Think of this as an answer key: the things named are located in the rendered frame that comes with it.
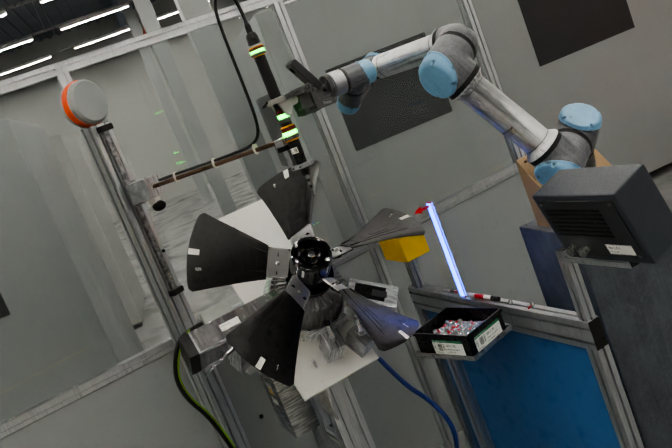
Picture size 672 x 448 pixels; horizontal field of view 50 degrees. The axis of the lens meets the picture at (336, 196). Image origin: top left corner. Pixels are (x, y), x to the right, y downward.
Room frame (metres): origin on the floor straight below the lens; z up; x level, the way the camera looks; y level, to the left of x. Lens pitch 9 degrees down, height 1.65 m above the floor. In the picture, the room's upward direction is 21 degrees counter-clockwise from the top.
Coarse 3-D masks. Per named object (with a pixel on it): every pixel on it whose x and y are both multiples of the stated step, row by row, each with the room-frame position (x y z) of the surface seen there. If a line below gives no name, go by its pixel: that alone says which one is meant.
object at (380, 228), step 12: (384, 216) 2.22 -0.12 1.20; (396, 216) 2.20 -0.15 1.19; (372, 228) 2.16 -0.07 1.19; (384, 228) 2.13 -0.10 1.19; (396, 228) 2.12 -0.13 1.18; (408, 228) 2.11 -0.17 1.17; (420, 228) 2.10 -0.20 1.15; (348, 240) 2.14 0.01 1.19; (360, 240) 2.10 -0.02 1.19; (372, 240) 2.07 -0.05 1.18; (384, 240) 2.06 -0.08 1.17
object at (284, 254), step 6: (270, 252) 2.06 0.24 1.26; (276, 252) 2.06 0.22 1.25; (282, 252) 2.06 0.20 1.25; (288, 252) 2.05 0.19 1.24; (270, 258) 2.06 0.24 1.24; (276, 258) 2.06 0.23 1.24; (282, 258) 2.06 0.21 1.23; (288, 258) 2.06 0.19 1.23; (270, 264) 2.06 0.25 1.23; (282, 264) 2.06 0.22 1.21; (288, 264) 2.06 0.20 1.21; (270, 270) 2.06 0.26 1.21; (276, 270) 2.06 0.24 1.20; (282, 270) 2.06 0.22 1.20; (270, 276) 2.06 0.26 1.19; (276, 276) 2.06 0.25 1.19; (282, 276) 2.06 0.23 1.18
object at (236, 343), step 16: (272, 304) 1.91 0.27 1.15; (288, 304) 1.95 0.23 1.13; (256, 320) 1.87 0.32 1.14; (272, 320) 1.89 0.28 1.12; (288, 320) 1.93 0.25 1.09; (240, 336) 1.83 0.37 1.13; (256, 336) 1.85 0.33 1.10; (272, 336) 1.87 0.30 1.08; (288, 336) 1.91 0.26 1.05; (240, 352) 1.82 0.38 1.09; (256, 352) 1.83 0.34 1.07; (272, 352) 1.86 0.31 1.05; (288, 352) 1.89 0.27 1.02; (256, 368) 1.81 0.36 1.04; (272, 368) 1.84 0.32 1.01; (288, 368) 1.87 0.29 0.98; (288, 384) 1.84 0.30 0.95
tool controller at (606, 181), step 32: (544, 192) 1.66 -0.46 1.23; (576, 192) 1.56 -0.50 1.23; (608, 192) 1.47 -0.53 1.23; (640, 192) 1.47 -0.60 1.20; (576, 224) 1.60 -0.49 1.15; (608, 224) 1.51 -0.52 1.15; (640, 224) 1.46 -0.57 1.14; (576, 256) 1.68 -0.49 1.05; (608, 256) 1.57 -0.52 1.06; (640, 256) 1.48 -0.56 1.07
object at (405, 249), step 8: (392, 240) 2.46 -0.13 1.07; (400, 240) 2.42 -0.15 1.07; (408, 240) 2.43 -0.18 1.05; (416, 240) 2.44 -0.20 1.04; (424, 240) 2.45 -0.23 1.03; (384, 248) 2.54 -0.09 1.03; (392, 248) 2.48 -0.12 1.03; (400, 248) 2.43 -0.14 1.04; (408, 248) 2.42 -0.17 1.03; (416, 248) 2.44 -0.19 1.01; (424, 248) 2.45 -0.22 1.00; (392, 256) 2.50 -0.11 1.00; (400, 256) 2.45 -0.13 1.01; (408, 256) 2.42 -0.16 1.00; (416, 256) 2.43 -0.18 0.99
